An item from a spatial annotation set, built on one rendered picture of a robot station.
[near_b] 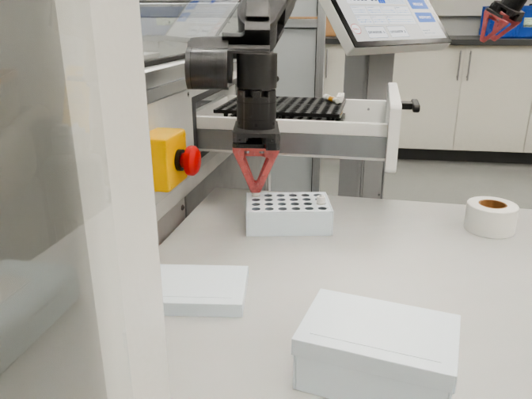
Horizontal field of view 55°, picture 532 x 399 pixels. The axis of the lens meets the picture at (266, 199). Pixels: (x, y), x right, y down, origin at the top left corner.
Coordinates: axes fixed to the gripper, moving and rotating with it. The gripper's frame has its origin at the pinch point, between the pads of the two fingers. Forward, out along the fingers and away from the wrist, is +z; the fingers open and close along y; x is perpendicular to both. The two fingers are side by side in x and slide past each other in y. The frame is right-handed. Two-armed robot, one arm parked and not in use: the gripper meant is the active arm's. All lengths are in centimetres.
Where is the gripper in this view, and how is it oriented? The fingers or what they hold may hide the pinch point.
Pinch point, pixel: (255, 186)
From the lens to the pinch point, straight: 77.2
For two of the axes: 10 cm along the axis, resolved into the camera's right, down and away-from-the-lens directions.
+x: 10.0, 0.1, 0.2
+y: 0.1, 3.2, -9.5
